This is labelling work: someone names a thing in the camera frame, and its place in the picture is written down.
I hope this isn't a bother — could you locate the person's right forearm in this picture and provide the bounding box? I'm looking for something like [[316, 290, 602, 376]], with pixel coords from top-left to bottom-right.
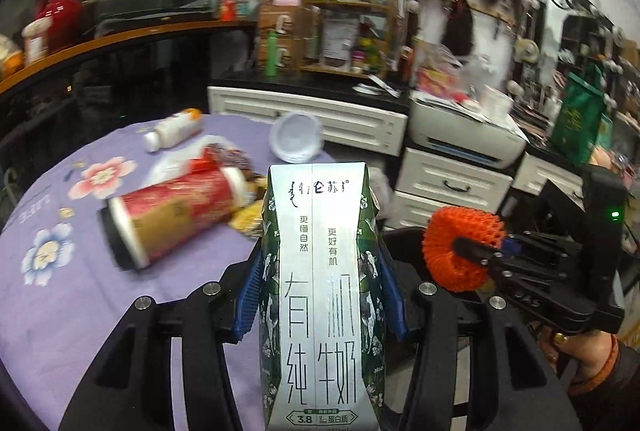
[[567, 335, 640, 431]]

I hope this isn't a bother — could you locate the orange foam fruit net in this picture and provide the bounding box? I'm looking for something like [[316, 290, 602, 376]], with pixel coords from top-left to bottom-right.
[[421, 206, 506, 293]]

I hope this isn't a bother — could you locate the wooden shelf rack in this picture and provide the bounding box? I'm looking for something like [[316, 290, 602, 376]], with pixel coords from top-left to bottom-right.
[[302, 0, 396, 76]]

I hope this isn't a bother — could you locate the yellow snack wrapper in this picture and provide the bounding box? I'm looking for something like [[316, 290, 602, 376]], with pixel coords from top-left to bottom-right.
[[227, 201, 266, 239]]

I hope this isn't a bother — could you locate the white drawer unit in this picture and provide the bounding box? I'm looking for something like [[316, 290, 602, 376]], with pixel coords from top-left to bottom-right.
[[392, 146, 516, 232]]

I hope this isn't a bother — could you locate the person's right hand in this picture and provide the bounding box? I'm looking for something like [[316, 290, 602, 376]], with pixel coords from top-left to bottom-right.
[[539, 327, 620, 393]]

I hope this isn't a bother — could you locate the white plastic bowl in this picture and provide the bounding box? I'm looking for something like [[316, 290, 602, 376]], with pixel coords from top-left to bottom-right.
[[269, 111, 323, 163]]

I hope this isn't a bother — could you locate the red cylindrical canister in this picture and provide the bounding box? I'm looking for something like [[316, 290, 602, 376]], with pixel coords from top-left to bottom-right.
[[100, 166, 251, 272]]

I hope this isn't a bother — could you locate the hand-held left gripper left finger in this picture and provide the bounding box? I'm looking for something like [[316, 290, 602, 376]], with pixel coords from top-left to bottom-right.
[[59, 245, 266, 431]]

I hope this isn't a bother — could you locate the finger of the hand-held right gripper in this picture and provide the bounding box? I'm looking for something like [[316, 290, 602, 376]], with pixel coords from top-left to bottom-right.
[[486, 257, 587, 313], [451, 231, 585, 271]]

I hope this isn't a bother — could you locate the curved wooden-top counter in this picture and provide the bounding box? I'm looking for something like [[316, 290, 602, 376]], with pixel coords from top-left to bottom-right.
[[0, 18, 261, 152]]

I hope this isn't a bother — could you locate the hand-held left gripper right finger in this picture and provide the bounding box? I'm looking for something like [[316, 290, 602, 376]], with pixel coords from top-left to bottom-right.
[[375, 251, 583, 431]]

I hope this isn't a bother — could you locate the white printer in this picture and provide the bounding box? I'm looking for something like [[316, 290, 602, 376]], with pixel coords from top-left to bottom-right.
[[409, 98, 531, 169]]

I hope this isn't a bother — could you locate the long white drawer cabinet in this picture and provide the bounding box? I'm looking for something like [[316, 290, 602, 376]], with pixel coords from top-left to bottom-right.
[[207, 83, 411, 156]]

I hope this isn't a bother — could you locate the white jar red label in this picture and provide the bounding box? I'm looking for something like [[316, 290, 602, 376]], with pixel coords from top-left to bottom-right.
[[21, 18, 51, 66]]

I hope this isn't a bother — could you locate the clear plastic bag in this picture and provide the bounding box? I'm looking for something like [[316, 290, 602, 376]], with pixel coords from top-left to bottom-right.
[[412, 43, 481, 102]]

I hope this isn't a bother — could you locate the white orange drink bottle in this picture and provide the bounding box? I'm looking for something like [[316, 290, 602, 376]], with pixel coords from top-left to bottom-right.
[[143, 107, 204, 153]]

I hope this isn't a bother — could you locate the orange white container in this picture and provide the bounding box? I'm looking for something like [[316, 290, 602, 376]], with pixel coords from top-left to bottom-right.
[[0, 36, 23, 79]]

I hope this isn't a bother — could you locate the red brown snack wrapper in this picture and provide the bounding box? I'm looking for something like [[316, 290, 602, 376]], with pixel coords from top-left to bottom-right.
[[187, 143, 256, 176]]

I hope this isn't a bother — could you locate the brown cardboard box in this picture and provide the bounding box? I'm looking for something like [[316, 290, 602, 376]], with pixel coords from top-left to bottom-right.
[[257, 6, 316, 39], [257, 38, 303, 72]]

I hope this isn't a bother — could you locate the green white milk carton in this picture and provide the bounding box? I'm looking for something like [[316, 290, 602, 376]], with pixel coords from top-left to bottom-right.
[[257, 161, 388, 431]]

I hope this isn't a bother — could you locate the green bottle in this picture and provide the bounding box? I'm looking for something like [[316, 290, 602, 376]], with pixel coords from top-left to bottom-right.
[[264, 30, 279, 76]]

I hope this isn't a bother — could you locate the red vase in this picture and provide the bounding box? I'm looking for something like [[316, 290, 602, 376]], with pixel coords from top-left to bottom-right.
[[35, 0, 83, 54]]

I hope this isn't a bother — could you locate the green shopping bag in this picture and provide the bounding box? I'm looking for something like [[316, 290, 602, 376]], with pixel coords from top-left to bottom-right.
[[550, 63, 608, 169]]

